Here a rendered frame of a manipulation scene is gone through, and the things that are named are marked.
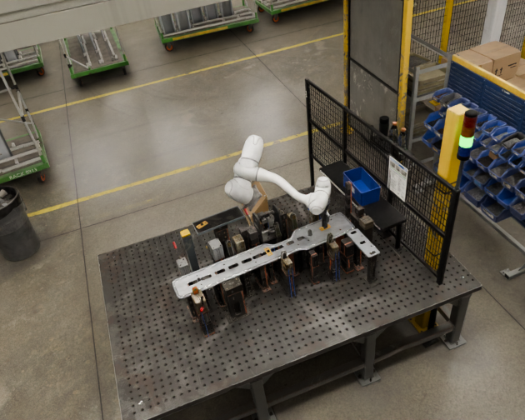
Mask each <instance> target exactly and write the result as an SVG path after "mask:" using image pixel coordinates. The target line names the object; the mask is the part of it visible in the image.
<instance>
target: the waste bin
mask: <svg viewBox="0 0 525 420"><path fill-rule="evenodd" d="M26 210H27V208H26V205H25V203H24V201H23V199H22V197H21V196H20V192H19V191H18V189H16V188H15V187H13V186H0V251H1V253H2V254H3V256H4V257H5V258H6V259H7V260H10V261H20V260H23V259H26V258H29V257H30V256H32V255H33V254H34V253H35V252H36V251H37V250H38V248H39V246H40V240H39V238H38V235H37V234H36V232H35V230H34V228H33V225H32V224H31V222H30V220H29V218H28V215H27V213H26Z"/></svg>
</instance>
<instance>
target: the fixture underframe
mask: <svg viewBox="0 0 525 420"><path fill-rule="evenodd" d="M471 296H472V294H468V295H467V296H464V297H460V298H459V299H456V300H454V301H451V302H448V303H451V304H452V311H451V310H450V309H449V308H448V307H447V305H446V304H443V305H442V306H439V307H437V310H438V311H439V312H440V314H441V315H442V316H443V317H444V319H445V320H446V321H447V322H445V323H443V324H440V325H438V326H436V327H433V328H430V329H428V330H426V331H424V332H420V333H418V334H415V335H412V336H410V337H405V338H404V339H401V340H399V341H396V342H394V343H392V344H390V345H388V346H386V347H384V348H381V349H379V350H377V351H375V345H376V338H377V337H378V336H379V335H380V334H381V333H382V332H383V331H384V330H385V329H386V327H385V328H384V329H381V330H379V331H376V332H373V333H371V334H368V335H367V336H364V337H360V338H359V339H356V340H354V341H351V342H350V343H351V344H352V346H353V347H354V349H355V351H356V352H357V354H358V356H359V358H357V359H355V360H352V361H351V362H347V363H345V364H343V365H341V366H338V367H335V368H333V369H330V370H328V371H326V372H323V373H320V374H318V375H316V376H314V377H310V378H309V379H306V380H304V381H301V382H298V383H296V384H294V385H292V386H290V387H286V388H284V389H282V390H279V391H277V392H274V393H272V394H269V395H267V396H265V392H264V388H263V384H264V383H265V382H266V381H267V380H268V379H269V378H270V377H271V376H272V375H273V373H271V374H269V375H267V376H265V377H261V378H259V379H257V380H254V381H252V382H249V383H246V384H244V385H242V386H240V387H237V388H244V389H250V390H251V393H252V397H253V400H252V402H250V403H247V404H245V405H243V406H241V407H237V408H235V409H233V410H231V411H228V412H225V413H223V414H221V415H218V416H216V417H213V418H210V419H208V420H239V419H241V418H245V417H247V416H249V415H251V416H252V420H277V419H276V418H275V415H274V413H273V410H272V408H271V406H273V405H275V404H278V403H281V402H283V401H285V400H288V399H289V398H293V397H295V396H297V395H299V394H302V393H305V392H307V391H309V390H312V389H314V388H317V387H319V386H322V385H323V384H326V383H329V382H331V381H333V380H336V379H338V378H341V377H343V376H346V375H348V374H349V373H354V374H355V375H356V377H357V379H358V381H359V382H360V384H361V385H362V387H365V386H367V385H369V384H371V383H375V382H377V381H379V380H381V378H380V376H379V375H378V373H377V371H376V370H375V368H374V366H373V364H374V365H375V363H377V362H380V361H382V360H383V359H386V358H389V357H391V356H392V355H394V354H396V353H399V352H401V351H402V350H405V349H407V348H411V347H414V346H417V345H419V344H422V343H425V342H427V341H430V340H432V339H434V338H437V337H440V338H441V340H442V341H443V342H444V344H445V345H446V346H447V348H448V349H449V350H452V349H454V348H457V347H460V346H462V345H463V344H466V343H467V342H466V340H465V339H464V338H463V337H462V336H461V331H462V328H463V322H464V318H465V315H466V311H467V309H468V303H469V299H470V297H471Z"/></svg>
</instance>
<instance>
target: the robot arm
mask: <svg viewBox="0 0 525 420"><path fill-rule="evenodd" d="M262 153H263V139H262V138H261V137H259V136H257V135H251V136H249V137H248V138H247V140H246V142H245V144H244V146H243V149H242V156H241V157H240V158H239V160H238V162H237V163H236V164H235V165H234V168H233V171H234V177H233V179H232V180H230V181H228V182H227V184H226V186H225V193H226V194H227V195H228V196H229V197H230V198H231V199H232V200H234V201H236V202H239V203H243V206H242V209H243V210H244V208H248V210H249V211H250V212H251V211H252V210H253V208H254V206H255V205H256V203H257V202H258V200H259V199H260V198H261V197H262V194H261V193H260V192H259V191H258V189H257V185H255V184H254V185H253V186H252V187H251V182H252V181H258V182H270V183H276V184H277V185H278V186H279V187H280V188H282V189H283V190H284V191H285V192H286V193H288V194H289V195H290V196H291V197H292V198H294V199H295V200H297V201H299V202H300V203H304V204H305V205H306V206H307V208H309V210H310V212H311V213H312V214H315V215H319V214H320V218H322V227H323V228H324V229H325V228H327V227H328V223H329V217H330V213H328V208H329V203H330V195H331V183H330V180H329V178H328V177H319V178H318V179H317V182H316V187H315V192H311V193H309V194H308V195H304V194H301V193H300V192H298V191H297V190H296V189H295V188H294V187H292V186H291V185H290V184H289V183H288V182H287V181H286V180H285V179H284V178H282V177H280V176H279V175H277V174H275V173H273V172H269V171H267V170H265V169H263V168H260V167H258V163H259V161H260V159H261V156H262ZM321 215H322V216H321Z"/></svg>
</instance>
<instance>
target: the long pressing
mask: <svg viewBox="0 0 525 420"><path fill-rule="evenodd" d="M331 219H332V220H331ZM327 224H329V225H330V226H331V227H330V228H328V229H326V230H323V231H321V230H320V229H319V228H320V227H321V226H322V219H320V220H318V221H316V222H312V223H310V224H308V225H306V226H303V227H300V228H298V229H295V230H294V231H293V233H292V236H291V237H290V238H289V239H287V240H284V241H282V242H279V243H276V244H268V243H264V244H261V245H259V246H256V247H253V248H251V249H248V250H247V251H244V252H240V253H239V254H237V255H234V256H232V257H229V258H226V259H224V260H222V261H220V262H216V263H214V264H212V265H209V266H207V267H204V268H201V269H199V270H197V271H195V272H191V273H189V274H187V275H185V276H182V277H179V278H177V279H175V280H173V281H172V287H173V289H174V291H175V293H176V295H177V298H179V299H184V298H188V297H190V296H191V293H192V292H193V290H192V288H193V287H195V286H197V288H198V290H199V289H201V291H204V290H206V289H209V288H211V287H214V286H216V285H218V284H220V283H224V282H226V281H228V280H230V279H232V278H235V277H238V276H240V275H242V274H244V273H248V272H250V271H252V270H254V269H256V268H260V267H261V266H264V265H266V264H269V263H271V262H274V261H276V260H278V259H280V258H281V251H282V250H286V252H287V255H290V254H292V253H295V252H297V251H302V250H309V249H311V248H315V247H316V246H319V245H321V244H323V243H325V242H326V241H327V235H328V234H329V233H332V234H333V237H332V239H335V238H339V237H341V236H342V235H345V234H347V233H348V232H350V231H352V230H354V229H355V226H354V225H353V224H352V223H351V222H350V221H349V220H348V219H347V218H346V216H345V215H344V214H342V213H341V212H337V213H334V214H333V215H330V217H329V222H328V223H327ZM309 229H311V230H312V236H308V230H309ZM340 229H341V230H340ZM300 237H304V239H303V240H300V241H298V238H300ZM308 240H309V241H308ZM291 241H294V243H293V244H290V245H287V243H289V242H291ZM298 244H299V245H298ZM281 245H283V248H280V249H278V250H276V251H274V252H272V253H273V255H271V256H268V255H267V254H266V255H264V256H261V257H258V258H256V259H253V257H254V256H257V255H258V254H260V253H264V252H265V251H264V248H269V249H270V250H271V249H273V248H276V247H278V246H281ZM250 253H251V254H250ZM249 258H251V259H252V261H250V262H246V263H242V261H244V260H246V259H249ZM236 263H237V264H238V266H237V267H234V268H232V269H229V268H228V267H230V266H232V265H234V264H236ZM223 264H225V265H223ZM222 269H224V270H225V272H222V273H219V274H218V275H216V274H215V272H217V271H220V270H222ZM207 275H211V277H210V278H208V279H205V280H202V279H201V278H203V277H206V276H207ZM198 278H200V279H201V281H198ZM195 280H197V283H195V284H193V285H191V286H188V283H190V282H193V281H195ZM201 284H202V285H201Z"/></svg>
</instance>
